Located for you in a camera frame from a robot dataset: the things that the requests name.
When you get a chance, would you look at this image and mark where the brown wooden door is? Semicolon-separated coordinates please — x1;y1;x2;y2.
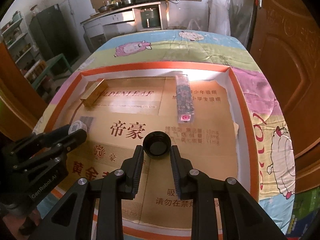
250;0;320;160

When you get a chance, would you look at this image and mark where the green carton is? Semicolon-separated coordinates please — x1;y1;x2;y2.
287;187;320;238

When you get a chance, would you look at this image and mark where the cartoon printed blanket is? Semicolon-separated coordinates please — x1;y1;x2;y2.
32;29;297;235

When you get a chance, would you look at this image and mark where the black bottle cap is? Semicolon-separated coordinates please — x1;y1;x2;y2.
143;131;173;160

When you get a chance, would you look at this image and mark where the green metal stool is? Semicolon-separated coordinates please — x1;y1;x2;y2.
32;54;73;90

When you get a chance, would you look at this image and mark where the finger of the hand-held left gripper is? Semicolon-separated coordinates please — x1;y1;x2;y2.
17;124;72;153
14;129;88;175

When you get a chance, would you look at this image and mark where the printed cardboard liner sheet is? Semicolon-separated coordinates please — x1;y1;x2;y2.
67;76;239;230

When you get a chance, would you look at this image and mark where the small gold box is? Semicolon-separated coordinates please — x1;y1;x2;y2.
80;78;105;107

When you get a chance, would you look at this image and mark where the storage shelf rack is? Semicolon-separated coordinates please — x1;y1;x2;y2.
0;11;42;80

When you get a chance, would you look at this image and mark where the green air fryer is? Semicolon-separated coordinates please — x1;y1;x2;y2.
140;9;160;29

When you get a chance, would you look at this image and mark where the wooden door jamb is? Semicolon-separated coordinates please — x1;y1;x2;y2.
0;42;58;140

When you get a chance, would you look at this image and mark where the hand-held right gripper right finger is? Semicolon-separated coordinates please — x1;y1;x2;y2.
170;145;288;240

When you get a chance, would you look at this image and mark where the shallow white orange-rimmed box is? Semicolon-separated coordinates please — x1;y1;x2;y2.
32;61;263;237

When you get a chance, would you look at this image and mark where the clear plastic rectangular box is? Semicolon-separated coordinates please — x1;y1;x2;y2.
175;74;196;124

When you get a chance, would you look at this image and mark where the plastic-wrapped panel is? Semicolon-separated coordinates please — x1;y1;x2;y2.
207;0;258;45

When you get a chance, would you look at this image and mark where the dark green cabinet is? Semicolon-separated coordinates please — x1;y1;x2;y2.
29;4;83;63

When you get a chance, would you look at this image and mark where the kitchen counter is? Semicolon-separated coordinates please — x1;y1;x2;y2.
80;1;168;53

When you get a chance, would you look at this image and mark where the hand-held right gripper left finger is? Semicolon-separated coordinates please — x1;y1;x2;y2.
50;144;145;240

